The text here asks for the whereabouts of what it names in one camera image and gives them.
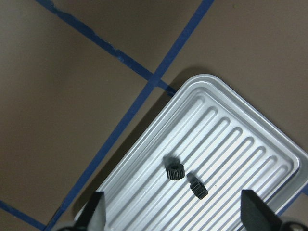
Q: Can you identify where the black bearing gear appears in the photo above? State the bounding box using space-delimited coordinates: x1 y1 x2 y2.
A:
165 157 185 180
190 177 208 200

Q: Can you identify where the silver ribbed metal tray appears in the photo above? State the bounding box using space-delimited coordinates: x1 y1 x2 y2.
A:
98 74 308 231

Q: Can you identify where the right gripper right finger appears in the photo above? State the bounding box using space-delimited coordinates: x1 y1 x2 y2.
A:
240 190 282 231

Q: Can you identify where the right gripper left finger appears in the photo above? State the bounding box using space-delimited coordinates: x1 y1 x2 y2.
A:
73 192 106 231

